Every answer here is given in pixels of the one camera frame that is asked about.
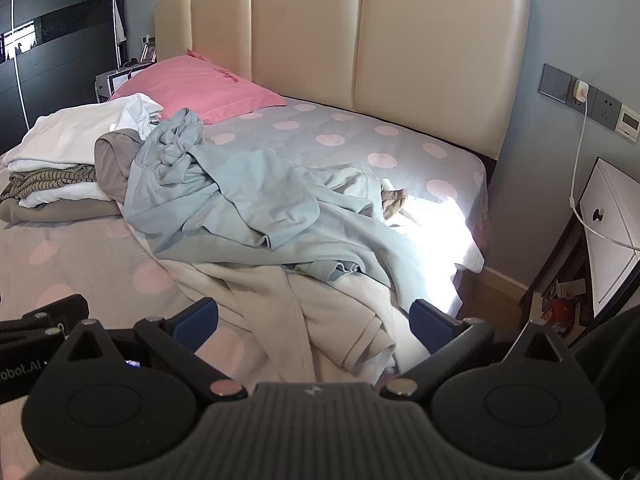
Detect dark nightstand with white drawer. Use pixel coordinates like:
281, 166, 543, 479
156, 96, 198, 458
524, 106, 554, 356
520, 156, 640, 346

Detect clutter of small boxes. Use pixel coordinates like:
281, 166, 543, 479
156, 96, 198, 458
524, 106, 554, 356
537, 277, 589, 341

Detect light blue garment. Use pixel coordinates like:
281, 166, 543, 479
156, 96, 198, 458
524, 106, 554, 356
122, 108, 453, 283

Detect beige striped folded garment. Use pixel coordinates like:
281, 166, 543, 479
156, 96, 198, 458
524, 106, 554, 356
1, 162, 99, 201

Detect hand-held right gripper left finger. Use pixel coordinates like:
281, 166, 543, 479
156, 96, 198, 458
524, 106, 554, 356
49, 297, 247, 402

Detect grey pink-dotted bed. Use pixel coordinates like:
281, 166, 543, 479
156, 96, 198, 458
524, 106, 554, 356
0, 97, 489, 461

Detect small brown cloth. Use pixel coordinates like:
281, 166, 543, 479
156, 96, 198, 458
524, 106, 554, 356
381, 187, 409, 221

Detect white charging cable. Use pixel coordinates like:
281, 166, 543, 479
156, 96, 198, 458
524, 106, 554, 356
570, 101, 640, 254

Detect cream garment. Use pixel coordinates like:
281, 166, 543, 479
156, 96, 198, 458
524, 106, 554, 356
167, 162, 486, 381

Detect black wardrobe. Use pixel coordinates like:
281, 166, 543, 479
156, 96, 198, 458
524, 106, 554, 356
0, 0, 126, 156

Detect stack of folded clothes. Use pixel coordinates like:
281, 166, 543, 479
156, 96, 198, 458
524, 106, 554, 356
5, 92, 165, 171

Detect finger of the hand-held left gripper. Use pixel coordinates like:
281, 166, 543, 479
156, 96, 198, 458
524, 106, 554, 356
0, 294, 91, 345

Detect khaki folded garment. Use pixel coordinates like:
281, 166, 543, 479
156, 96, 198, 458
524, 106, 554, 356
0, 199, 126, 228

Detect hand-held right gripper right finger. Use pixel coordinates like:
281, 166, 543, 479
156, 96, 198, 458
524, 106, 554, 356
382, 299, 581, 404

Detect grey wall switch panel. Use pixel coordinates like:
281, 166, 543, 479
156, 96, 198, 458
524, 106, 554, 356
539, 62, 624, 129

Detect taupe grey shirt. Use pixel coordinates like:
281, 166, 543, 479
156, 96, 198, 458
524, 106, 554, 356
94, 128, 146, 206

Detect beige padded headboard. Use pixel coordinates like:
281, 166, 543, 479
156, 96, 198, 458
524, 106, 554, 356
153, 0, 532, 161

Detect pink pillow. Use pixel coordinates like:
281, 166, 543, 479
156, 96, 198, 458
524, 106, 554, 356
109, 49, 287, 126

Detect white wall thermostat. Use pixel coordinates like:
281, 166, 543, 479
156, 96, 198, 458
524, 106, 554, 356
617, 102, 640, 141

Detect white bedside cabinet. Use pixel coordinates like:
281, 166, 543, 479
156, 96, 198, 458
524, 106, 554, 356
95, 62, 151, 103

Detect pale white folded garment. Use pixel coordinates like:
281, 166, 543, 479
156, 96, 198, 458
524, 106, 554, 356
5, 151, 98, 175

